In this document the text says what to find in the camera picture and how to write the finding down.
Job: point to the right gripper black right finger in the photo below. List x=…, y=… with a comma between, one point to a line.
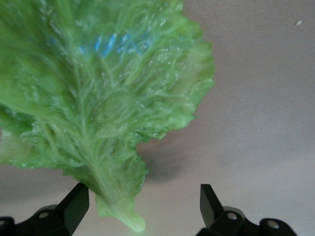
x=221, y=223

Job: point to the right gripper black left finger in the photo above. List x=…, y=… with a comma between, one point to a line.
x=61, y=221

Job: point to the green lettuce leaf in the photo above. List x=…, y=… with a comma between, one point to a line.
x=98, y=86

